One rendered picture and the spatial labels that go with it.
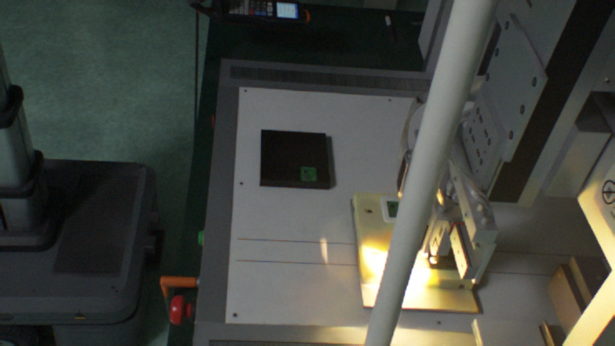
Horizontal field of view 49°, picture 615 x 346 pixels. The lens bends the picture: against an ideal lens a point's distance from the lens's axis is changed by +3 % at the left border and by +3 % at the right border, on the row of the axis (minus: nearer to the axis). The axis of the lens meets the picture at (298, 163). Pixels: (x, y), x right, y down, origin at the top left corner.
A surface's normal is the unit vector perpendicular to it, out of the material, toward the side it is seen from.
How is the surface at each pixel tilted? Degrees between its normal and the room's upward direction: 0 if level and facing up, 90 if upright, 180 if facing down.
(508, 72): 90
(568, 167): 90
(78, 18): 0
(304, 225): 0
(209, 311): 0
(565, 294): 90
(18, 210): 90
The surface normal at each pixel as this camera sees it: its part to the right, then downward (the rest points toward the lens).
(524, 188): 0.03, 0.68
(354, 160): 0.11, -0.73
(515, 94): -0.99, -0.06
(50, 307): 0.11, -0.04
